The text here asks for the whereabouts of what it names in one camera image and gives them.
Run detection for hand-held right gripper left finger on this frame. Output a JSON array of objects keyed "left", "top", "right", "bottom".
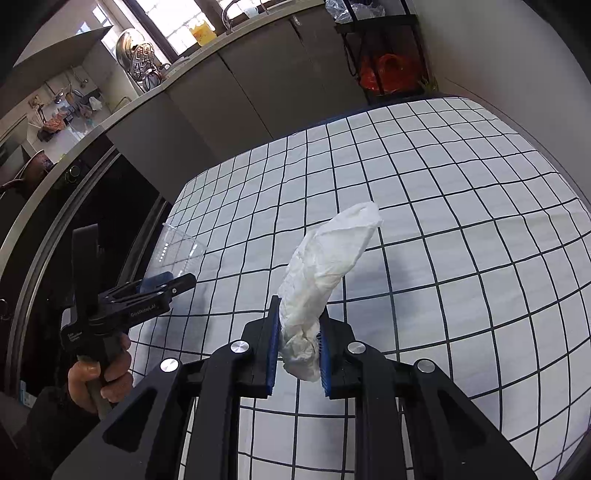
[{"left": 51, "top": 295, "right": 282, "bottom": 480}]

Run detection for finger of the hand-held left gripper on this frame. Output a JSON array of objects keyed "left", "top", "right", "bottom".
[
  {"left": 104, "top": 272, "right": 172, "bottom": 298},
  {"left": 97, "top": 273, "right": 197, "bottom": 320}
]

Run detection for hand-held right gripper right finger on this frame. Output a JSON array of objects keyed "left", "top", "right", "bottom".
[{"left": 318, "top": 307, "right": 539, "bottom": 480}]

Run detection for clear plastic cup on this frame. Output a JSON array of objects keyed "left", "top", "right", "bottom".
[{"left": 157, "top": 223, "right": 207, "bottom": 282}]

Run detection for white tissue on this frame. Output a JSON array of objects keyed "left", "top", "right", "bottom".
[{"left": 278, "top": 201, "right": 384, "bottom": 382}]

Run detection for person's left forearm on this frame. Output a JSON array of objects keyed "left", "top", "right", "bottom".
[{"left": 25, "top": 385, "right": 100, "bottom": 467}]

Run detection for person's left hand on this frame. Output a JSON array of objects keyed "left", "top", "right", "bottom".
[{"left": 68, "top": 332, "right": 134, "bottom": 411}]

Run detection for black built-in oven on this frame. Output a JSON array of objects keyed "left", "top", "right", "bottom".
[{"left": 0, "top": 143, "right": 171, "bottom": 398}]

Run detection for dark wok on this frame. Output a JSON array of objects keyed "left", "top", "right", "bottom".
[{"left": 0, "top": 151, "right": 54, "bottom": 197}]

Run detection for white checkered tablecloth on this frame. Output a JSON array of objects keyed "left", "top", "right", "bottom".
[{"left": 127, "top": 95, "right": 591, "bottom": 480}]

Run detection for grey kitchen cabinet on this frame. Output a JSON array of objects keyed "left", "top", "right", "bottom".
[{"left": 106, "top": 0, "right": 370, "bottom": 204}]

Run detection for shiny steel pot lid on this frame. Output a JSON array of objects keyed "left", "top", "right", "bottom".
[{"left": 115, "top": 29, "right": 160, "bottom": 81}]

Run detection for steel faucet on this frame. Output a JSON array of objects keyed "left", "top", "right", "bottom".
[{"left": 221, "top": 0, "right": 242, "bottom": 33}]

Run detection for orange plastic bag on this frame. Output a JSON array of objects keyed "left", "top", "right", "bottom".
[{"left": 358, "top": 53, "right": 428, "bottom": 95}]

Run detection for black metal shelf rack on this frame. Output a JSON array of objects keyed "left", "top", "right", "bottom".
[{"left": 333, "top": 0, "right": 437, "bottom": 106}]

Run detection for clear plastic bag on rack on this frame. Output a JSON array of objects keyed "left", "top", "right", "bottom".
[{"left": 325, "top": 0, "right": 386, "bottom": 24}]

